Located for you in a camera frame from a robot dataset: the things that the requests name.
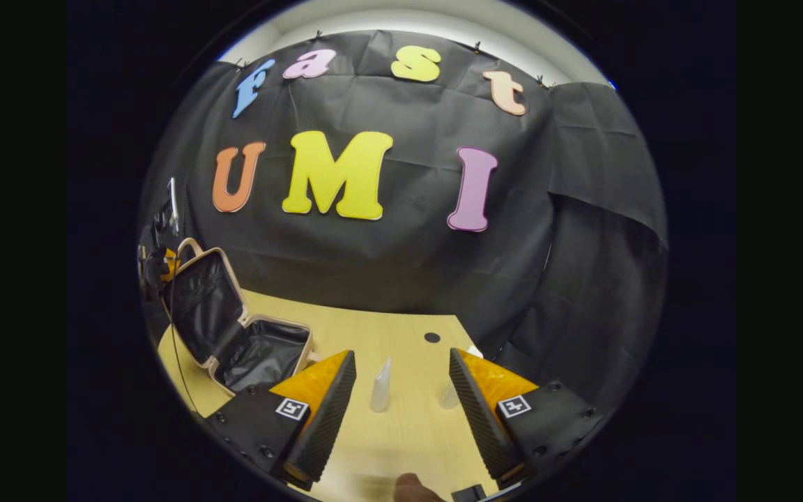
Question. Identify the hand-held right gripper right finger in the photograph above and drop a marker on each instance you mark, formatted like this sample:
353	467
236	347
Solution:
482	425

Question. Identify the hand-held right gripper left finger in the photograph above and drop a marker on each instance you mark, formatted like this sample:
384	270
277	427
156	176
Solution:
325	425

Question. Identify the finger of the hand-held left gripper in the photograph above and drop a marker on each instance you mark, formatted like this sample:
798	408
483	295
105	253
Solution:
171	265

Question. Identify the white pump bottle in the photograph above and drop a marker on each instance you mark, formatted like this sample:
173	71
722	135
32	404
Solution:
448	397

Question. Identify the white cosmetic tube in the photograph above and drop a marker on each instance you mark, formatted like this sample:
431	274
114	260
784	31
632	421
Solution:
380	387

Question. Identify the pink suitcase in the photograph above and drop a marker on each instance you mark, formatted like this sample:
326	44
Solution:
262	352

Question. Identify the black backdrop cloth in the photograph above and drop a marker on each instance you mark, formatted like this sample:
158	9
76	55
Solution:
401	265

